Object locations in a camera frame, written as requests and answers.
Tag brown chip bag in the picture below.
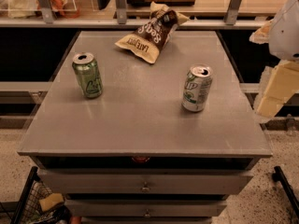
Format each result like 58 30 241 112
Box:
115 2 189 64

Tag clear plastic box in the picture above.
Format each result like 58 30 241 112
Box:
0 0 79 19

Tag black wire basket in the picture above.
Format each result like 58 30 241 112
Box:
10 166 71 224

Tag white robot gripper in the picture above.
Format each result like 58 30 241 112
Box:
249 0 299 118

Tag upper grey drawer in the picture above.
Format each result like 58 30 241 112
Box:
38 170 252 195

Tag white green 7UP can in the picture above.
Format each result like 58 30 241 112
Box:
182 64 213 112

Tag metal shelf rail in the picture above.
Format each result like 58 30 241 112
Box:
0 16 269 30

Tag black frame bar right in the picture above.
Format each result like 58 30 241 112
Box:
272 166 299 218

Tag grey drawer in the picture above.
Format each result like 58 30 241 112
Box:
38 170 252 195
66 200 226 217

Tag grey drawer cabinet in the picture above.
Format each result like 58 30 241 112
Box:
18 31 272 224

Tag lower grey drawer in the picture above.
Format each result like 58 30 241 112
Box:
66 200 226 217

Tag yellow sponge in basket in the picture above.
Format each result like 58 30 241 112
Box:
39 193 64 212

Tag green soda can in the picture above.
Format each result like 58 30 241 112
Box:
72 52 103 99

